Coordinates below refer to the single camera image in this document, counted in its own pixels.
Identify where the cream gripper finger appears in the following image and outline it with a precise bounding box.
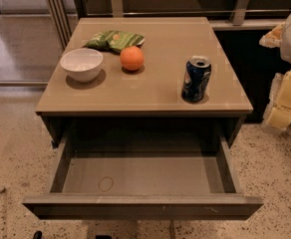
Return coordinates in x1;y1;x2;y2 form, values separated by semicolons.
264;104;291;129
259;23;285;48

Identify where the blue pepsi can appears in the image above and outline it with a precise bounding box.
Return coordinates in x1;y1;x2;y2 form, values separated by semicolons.
181;56;211;103

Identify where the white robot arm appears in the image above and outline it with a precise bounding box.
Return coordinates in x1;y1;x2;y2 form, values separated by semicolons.
259;14;291;131

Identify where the grey cabinet with tan top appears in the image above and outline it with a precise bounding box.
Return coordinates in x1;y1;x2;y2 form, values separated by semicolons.
36;17;253;142

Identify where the open grey top drawer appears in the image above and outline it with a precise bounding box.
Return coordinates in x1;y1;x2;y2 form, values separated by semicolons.
23;133;263;220

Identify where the orange fruit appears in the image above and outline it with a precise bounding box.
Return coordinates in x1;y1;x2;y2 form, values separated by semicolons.
120;46;145;71

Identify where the green chip bag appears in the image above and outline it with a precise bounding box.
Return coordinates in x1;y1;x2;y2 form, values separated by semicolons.
86;30;146;53

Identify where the white bowl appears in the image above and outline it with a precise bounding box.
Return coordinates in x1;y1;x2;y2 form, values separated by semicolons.
60;48;104;83

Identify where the metal railing frame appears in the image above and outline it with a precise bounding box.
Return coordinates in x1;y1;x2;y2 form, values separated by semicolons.
46;0;291;46

